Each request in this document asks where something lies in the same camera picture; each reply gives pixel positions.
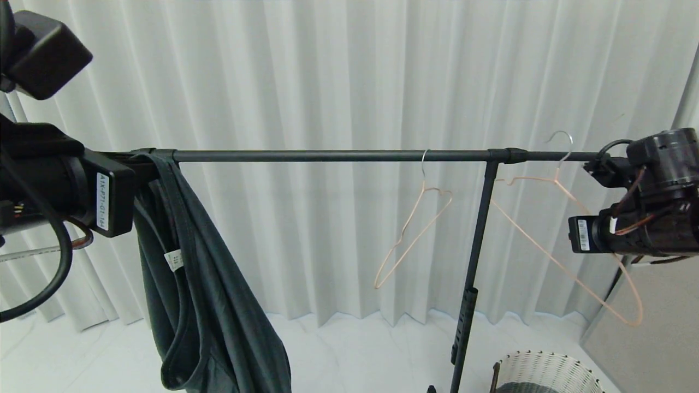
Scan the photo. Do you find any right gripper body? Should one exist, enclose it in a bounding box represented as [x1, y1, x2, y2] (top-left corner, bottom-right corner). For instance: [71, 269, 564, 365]
[567, 198, 699, 257]

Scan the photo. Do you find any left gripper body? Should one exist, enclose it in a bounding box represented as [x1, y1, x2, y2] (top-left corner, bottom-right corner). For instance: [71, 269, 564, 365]
[0, 151, 136, 239]

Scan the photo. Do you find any pink clothes hanger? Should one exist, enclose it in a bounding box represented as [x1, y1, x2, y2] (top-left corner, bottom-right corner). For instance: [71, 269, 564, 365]
[374, 149, 454, 290]
[489, 130, 644, 328]

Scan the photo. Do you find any dark grey long-sleeved shirt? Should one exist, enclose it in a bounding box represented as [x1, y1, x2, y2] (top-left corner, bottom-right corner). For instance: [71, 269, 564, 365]
[131, 150, 293, 393]

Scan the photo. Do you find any white laundry basket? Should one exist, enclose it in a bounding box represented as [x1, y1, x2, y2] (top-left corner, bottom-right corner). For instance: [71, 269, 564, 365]
[489, 351, 607, 393]

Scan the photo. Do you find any black clothes rack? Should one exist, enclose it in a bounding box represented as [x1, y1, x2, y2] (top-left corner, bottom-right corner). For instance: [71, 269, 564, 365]
[131, 146, 602, 393]

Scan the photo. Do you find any white curtain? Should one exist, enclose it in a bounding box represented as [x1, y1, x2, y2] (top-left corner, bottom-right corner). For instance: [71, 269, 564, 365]
[0, 0, 699, 334]

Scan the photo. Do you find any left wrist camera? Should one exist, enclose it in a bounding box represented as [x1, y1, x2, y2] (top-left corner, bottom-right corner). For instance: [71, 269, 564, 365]
[0, 10, 93, 159]

